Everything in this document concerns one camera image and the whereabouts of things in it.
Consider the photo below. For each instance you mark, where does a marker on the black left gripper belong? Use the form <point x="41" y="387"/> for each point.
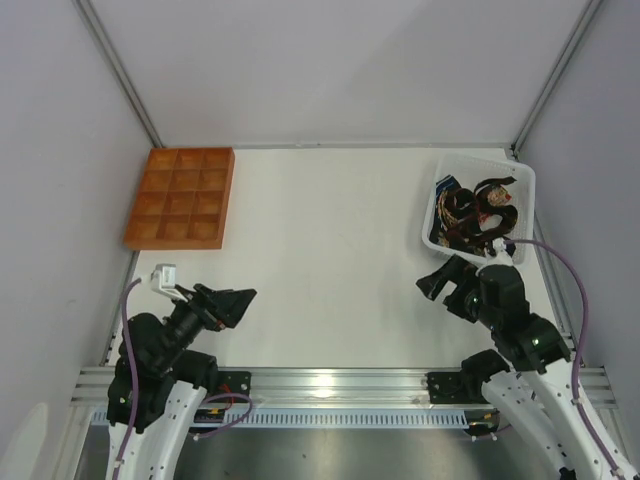
<point x="210" y="306"/>

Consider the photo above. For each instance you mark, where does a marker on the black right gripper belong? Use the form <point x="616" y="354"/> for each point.
<point x="455" y="288"/>

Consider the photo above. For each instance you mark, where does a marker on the dark red patterned tie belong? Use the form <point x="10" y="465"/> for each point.
<point x="479" y="223"/>

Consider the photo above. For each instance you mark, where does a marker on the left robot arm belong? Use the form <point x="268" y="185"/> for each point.
<point x="160" y="384"/>

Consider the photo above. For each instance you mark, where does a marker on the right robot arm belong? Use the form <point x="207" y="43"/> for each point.
<point x="529" y="375"/>

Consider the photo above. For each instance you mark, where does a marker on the orange wooden compartment tray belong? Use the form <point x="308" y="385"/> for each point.
<point x="182" y="200"/>

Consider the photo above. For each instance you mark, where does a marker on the white plastic mesh basket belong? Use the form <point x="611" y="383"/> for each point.
<point x="469" y="171"/>

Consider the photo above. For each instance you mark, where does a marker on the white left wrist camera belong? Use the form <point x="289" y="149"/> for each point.
<point x="163" y="281"/>

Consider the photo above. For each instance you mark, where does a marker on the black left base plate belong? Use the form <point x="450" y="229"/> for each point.
<point x="233" y="381"/>

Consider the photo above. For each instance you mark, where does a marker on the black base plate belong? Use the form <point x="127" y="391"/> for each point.
<point x="447" y="388"/>
<point x="233" y="381"/>

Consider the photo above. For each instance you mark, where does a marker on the aluminium mounting rail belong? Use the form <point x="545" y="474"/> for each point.
<point x="399" y="388"/>

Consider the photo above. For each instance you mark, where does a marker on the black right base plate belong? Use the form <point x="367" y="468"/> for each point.
<point x="447" y="388"/>

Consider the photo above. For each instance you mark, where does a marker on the white slotted cable duct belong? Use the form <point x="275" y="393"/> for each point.
<point x="269" y="418"/>

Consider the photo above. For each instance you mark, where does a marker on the right aluminium frame post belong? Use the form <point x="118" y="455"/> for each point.
<point x="578" y="32"/>

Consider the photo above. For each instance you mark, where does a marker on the aluminium frame post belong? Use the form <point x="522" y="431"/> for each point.
<point x="578" y="32"/>
<point x="104" y="45"/>

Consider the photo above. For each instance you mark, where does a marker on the left aluminium frame post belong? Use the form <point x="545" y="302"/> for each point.
<point x="104" y="45"/>

